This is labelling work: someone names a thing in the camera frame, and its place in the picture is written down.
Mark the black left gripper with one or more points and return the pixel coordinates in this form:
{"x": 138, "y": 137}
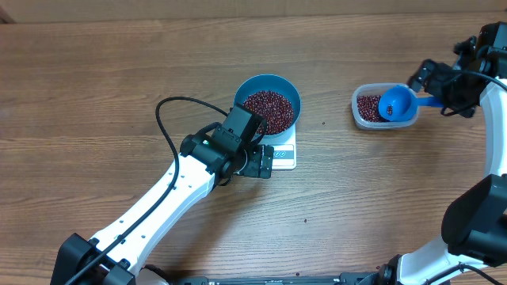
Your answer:
{"x": 251, "y": 166}

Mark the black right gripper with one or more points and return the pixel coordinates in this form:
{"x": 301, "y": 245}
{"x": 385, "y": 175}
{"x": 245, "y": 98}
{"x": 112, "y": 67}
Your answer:
{"x": 439, "y": 74}

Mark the blue plastic scoop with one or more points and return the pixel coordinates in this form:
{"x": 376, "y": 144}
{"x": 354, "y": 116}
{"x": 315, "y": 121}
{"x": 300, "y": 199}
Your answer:
{"x": 400, "y": 103}

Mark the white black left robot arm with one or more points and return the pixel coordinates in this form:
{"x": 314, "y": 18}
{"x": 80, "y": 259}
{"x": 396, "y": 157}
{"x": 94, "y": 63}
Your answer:
{"x": 204, "y": 161}

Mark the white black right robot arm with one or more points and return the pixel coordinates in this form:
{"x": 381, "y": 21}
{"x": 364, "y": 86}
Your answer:
{"x": 473, "y": 230}

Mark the white digital kitchen scale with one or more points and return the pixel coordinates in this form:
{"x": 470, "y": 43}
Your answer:
{"x": 285, "y": 151}

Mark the teal blue bowl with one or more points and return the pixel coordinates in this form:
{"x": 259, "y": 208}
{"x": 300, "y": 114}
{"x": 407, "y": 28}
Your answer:
{"x": 265, "y": 82}

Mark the clear plastic food container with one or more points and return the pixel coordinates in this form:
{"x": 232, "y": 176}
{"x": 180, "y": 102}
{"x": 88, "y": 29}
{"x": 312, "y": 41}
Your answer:
{"x": 373, "y": 90}

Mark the red adzuki beans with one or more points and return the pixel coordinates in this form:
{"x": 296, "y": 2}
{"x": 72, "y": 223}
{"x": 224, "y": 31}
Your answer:
{"x": 279, "y": 113}

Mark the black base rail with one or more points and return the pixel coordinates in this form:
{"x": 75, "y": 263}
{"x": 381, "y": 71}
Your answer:
{"x": 345, "y": 278}

